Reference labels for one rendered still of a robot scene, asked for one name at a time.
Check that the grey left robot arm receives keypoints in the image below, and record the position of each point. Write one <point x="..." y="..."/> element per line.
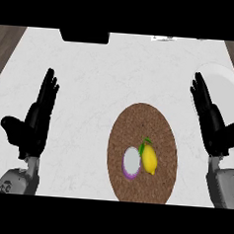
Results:
<point x="20" y="178"/>

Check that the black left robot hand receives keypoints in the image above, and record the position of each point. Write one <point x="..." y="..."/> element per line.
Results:
<point x="36" y="123"/>

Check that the small white flat object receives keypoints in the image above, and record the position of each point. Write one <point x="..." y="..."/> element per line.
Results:
<point x="163" y="38"/>

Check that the white round plate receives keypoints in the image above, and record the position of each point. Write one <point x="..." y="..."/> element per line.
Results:
<point x="227" y="93"/>

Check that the round brown cork placemat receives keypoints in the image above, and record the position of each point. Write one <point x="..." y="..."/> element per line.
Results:
<point x="142" y="153"/>

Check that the black appliance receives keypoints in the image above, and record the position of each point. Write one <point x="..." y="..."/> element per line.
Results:
<point x="84" y="36"/>

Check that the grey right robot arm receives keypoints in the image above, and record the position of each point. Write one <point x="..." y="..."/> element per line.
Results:
<point x="221" y="185"/>

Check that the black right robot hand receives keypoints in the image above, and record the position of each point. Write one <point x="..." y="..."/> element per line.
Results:
<point x="214" y="125"/>

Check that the yellow lemon with green leaf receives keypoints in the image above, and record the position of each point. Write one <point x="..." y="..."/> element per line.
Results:
<point x="149" y="159"/>

